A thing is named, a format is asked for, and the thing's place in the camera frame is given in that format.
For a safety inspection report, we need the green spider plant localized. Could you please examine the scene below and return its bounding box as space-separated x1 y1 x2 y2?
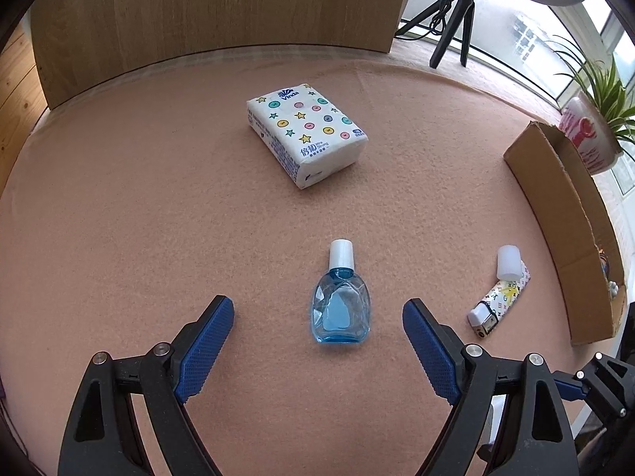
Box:
548 36 634 156

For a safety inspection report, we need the red white flower pot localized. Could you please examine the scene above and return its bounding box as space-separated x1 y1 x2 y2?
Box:
558 92 622 175

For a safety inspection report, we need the patterned white lighter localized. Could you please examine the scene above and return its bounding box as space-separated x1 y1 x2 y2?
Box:
467 262 531 338

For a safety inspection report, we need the white neck roller massager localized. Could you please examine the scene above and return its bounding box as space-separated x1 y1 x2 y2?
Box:
608 280 619 299

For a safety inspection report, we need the black tripod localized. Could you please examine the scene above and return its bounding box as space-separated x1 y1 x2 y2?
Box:
395 0 476 69

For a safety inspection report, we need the light wooden slat panel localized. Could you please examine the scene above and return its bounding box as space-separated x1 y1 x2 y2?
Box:
0 21 47 190

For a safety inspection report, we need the blue eye drop bottle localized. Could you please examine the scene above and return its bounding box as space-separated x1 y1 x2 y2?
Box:
309 238 371 344

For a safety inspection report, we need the patterned tissue pack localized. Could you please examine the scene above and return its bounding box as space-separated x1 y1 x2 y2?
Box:
246 84 368 189

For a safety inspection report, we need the brown cardboard box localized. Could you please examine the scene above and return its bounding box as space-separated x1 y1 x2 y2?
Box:
504 121 626 346

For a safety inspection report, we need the translucent white cap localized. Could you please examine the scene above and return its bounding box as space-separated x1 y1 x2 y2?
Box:
496 244 523 282

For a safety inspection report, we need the large wooden board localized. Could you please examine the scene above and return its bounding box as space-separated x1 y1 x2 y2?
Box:
30 0 404 107

